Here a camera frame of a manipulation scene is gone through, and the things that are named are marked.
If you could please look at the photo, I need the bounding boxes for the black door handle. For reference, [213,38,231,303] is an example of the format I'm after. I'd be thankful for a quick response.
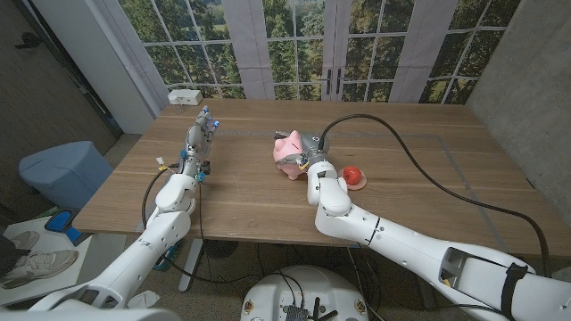
[14,31,44,50]

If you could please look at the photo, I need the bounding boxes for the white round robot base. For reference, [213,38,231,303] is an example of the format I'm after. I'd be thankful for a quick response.
[240,265,370,321]

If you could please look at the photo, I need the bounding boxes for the large grey sneaker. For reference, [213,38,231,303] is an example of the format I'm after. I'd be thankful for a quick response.
[0,249,79,290]

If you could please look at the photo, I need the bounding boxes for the dark trouser leg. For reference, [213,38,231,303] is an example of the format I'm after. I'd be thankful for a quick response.
[0,235,20,277]

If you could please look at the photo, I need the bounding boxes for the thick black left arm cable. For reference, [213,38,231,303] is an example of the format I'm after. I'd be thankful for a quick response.
[141,163,269,284]

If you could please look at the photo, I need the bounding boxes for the printed window backdrop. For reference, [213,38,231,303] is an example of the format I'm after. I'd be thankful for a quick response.
[100,0,523,106]

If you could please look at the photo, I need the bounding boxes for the red ball on pink dish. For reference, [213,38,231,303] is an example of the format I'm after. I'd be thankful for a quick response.
[338,168,368,192]

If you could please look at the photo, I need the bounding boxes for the white table leg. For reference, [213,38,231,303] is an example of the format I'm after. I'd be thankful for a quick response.
[178,238,205,294]

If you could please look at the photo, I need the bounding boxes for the white floor board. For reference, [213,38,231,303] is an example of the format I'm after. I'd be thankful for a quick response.
[0,217,128,304]

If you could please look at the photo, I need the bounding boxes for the blue-grey lidded bin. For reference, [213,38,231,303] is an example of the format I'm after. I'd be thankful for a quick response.
[18,140,114,214]

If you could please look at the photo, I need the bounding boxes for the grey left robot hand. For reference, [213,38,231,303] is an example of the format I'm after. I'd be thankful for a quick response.
[179,105,220,182]

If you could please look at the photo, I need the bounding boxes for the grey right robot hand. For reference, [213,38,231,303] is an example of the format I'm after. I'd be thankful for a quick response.
[275,131,331,172]

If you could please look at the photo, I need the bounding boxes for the teal object under table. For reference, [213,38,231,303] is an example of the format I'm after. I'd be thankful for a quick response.
[153,240,183,272]

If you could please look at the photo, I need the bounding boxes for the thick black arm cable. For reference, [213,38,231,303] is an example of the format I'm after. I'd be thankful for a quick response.
[317,113,550,278]
[141,163,269,284]

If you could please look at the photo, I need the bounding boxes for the white robot chest panel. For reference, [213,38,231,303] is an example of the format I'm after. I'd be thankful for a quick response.
[0,308,182,321]

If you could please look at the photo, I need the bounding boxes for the blue padded object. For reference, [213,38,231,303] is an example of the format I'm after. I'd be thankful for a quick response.
[44,210,84,245]

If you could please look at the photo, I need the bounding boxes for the pink plastic piggy bank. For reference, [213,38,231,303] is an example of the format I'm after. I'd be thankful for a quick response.
[272,129,309,181]

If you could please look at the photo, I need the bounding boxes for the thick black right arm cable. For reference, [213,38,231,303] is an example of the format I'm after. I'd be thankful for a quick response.
[317,113,550,278]

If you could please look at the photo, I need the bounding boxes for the white plastic box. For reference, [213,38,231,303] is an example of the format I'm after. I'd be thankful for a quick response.
[167,88,204,107]

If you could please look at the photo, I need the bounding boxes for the small grey sneaker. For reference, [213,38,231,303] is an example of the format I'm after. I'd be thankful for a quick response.
[6,230,40,251]

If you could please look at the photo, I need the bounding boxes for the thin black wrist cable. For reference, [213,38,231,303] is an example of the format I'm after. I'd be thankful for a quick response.
[197,181,209,244]

